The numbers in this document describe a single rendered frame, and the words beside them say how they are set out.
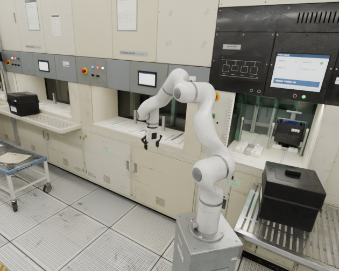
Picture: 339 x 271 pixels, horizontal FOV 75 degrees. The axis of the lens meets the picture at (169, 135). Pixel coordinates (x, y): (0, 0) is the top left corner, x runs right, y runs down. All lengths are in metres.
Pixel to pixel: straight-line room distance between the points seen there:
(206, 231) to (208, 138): 0.48
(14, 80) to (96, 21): 1.81
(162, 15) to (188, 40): 0.30
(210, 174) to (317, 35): 1.06
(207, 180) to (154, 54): 1.28
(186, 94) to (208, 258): 0.81
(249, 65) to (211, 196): 0.95
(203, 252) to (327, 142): 1.01
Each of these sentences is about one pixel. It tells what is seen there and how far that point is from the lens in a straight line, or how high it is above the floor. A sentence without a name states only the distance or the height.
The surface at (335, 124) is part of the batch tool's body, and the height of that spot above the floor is 1.30.
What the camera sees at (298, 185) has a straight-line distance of 1.40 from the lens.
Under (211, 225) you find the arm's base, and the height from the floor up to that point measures 0.83.
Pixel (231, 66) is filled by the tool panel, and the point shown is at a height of 1.58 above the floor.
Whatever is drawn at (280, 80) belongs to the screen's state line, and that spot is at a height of 1.51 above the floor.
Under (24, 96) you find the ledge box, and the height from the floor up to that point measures 1.05.
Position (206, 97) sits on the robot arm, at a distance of 1.11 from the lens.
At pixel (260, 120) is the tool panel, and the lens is 2.62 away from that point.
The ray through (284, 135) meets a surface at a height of 1.01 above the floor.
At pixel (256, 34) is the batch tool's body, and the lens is 1.67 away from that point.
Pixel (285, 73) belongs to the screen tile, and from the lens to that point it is 1.64.
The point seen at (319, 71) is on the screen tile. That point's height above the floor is 1.59.
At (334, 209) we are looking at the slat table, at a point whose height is 0.76.
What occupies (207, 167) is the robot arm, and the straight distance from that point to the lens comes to 1.00.
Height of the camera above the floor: 1.63
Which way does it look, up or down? 20 degrees down
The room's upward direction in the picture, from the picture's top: 4 degrees clockwise
